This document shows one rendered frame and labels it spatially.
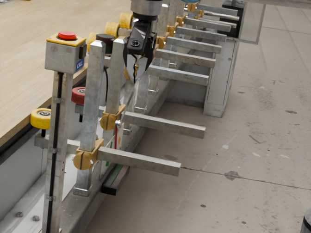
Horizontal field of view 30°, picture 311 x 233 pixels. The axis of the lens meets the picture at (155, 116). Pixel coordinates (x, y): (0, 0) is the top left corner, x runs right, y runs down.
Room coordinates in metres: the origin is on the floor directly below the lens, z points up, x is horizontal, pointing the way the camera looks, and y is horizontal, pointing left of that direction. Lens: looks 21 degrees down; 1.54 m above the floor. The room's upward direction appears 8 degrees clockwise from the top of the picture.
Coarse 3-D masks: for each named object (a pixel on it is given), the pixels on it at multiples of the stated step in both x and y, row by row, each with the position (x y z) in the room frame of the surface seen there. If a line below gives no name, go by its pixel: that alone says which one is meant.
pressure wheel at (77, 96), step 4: (76, 88) 1.82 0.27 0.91; (80, 88) 1.82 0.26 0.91; (84, 88) 1.83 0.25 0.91; (72, 92) 1.78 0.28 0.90; (76, 92) 1.78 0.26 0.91; (80, 92) 1.78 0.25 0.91; (84, 92) 1.80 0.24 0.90; (72, 96) 1.78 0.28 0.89; (76, 96) 1.77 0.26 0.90; (80, 96) 1.76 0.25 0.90; (84, 96) 1.77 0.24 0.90; (72, 100) 1.78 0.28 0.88; (76, 100) 1.77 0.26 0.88; (80, 100) 1.76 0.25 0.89; (80, 104) 1.79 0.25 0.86; (80, 116) 1.80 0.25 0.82; (80, 120) 1.80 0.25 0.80
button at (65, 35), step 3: (60, 33) 1.23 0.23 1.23; (63, 33) 1.24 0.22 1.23; (66, 33) 1.24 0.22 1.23; (69, 33) 1.24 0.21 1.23; (72, 33) 1.25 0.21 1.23; (60, 36) 1.23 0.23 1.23; (63, 36) 1.22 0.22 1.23; (66, 36) 1.23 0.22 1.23; (69, 36) 1.23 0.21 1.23; (72, 36) 1.23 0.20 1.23; (75, 36) 1.24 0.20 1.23; (66, 39) 1.23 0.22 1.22; (69, 39) 1.23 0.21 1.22; (72, 39) 1.23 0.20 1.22
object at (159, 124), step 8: (80, 112) 1.79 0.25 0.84; (128, 112) 1.79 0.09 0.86; (128, 120) 1.76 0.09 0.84; (136, 120) 1.76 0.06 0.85; (144, 120) 1.76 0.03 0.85; (152, 120) 1.75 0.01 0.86; (160, 120) 1.76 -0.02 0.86; (168, 120) 1.77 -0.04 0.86; (152, 128) 1.75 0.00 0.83; (160, 128) 1.75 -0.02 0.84; (168, 128) 1.74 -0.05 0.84; (176, 128) 1.74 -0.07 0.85; (184, 128) 1.74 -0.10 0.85; (192, 128) 1.73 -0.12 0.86; (200, 128) 1.74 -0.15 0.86; (192, 136) 1.73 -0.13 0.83; (200, 136) 1.73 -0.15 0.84
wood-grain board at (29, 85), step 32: (32, 0) 3.18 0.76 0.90; (64, 0) 3.31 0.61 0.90; (96, 0) 3.46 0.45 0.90; (128, 0) 3.61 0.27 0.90; (0, 32) 2.41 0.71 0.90; (32, 32) 2.49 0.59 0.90; (96, 32) 2.66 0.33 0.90; (0, 64) 1.97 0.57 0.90; (32, 64) 2.03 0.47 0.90; (0, 96) 1.66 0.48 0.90; (32, 96) 1.70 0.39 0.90; (0, 128) 1.42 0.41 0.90
